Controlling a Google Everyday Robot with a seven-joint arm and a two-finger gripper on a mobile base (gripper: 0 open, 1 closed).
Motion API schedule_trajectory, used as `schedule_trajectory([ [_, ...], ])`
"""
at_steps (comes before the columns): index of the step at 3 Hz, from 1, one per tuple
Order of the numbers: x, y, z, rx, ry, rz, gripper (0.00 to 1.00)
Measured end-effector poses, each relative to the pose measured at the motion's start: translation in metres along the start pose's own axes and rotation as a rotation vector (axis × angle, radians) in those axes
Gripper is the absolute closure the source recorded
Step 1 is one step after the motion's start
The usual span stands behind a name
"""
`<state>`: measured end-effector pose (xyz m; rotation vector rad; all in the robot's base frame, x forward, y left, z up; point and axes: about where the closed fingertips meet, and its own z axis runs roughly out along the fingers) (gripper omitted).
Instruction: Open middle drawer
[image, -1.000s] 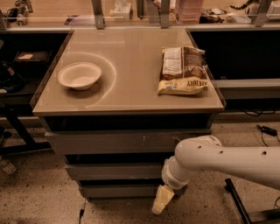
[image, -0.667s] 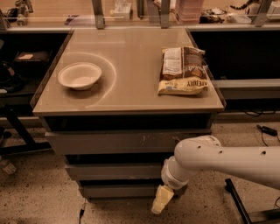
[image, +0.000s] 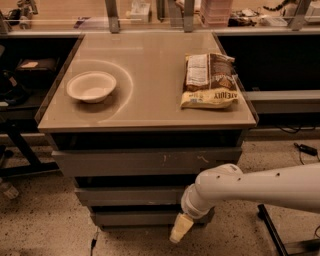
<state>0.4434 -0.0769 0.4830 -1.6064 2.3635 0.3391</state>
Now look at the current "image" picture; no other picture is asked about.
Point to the black table leg frame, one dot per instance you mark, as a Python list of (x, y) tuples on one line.
[(35, 166)]

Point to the black power adapter with cable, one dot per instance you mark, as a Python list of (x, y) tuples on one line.
[(304, 149)]

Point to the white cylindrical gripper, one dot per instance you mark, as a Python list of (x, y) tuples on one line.
[(192, 206)]

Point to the black box on shelf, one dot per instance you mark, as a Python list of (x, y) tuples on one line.
[(37, 73)]

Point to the white paper bowl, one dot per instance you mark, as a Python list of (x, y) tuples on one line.
[(91, 86)]

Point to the grey bottom drawer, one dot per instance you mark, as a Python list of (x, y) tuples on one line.
[(134, 218)]

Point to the pink translucent bin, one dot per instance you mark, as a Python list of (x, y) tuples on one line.
[(215, 13)]

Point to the grey drawer cabinet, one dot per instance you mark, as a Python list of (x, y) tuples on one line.
[(143, 111)]

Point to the black metal stand base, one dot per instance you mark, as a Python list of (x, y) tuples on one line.
[(290, 232)]

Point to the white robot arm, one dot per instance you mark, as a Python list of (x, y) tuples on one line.
[(295, 187)]

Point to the grey top drawer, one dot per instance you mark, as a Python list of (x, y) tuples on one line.
[(133, 162)]

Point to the small plastic bottle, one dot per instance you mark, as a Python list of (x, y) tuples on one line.
[(9, 190)]

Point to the brown yellow snack bag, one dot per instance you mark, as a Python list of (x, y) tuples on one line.
[(208, 82)]

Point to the grey drawer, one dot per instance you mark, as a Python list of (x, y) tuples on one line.
[(134, 218), (130, 196), (133, 162)]

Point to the black cable plug on floor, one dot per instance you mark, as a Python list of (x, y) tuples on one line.
[(93, 242)]

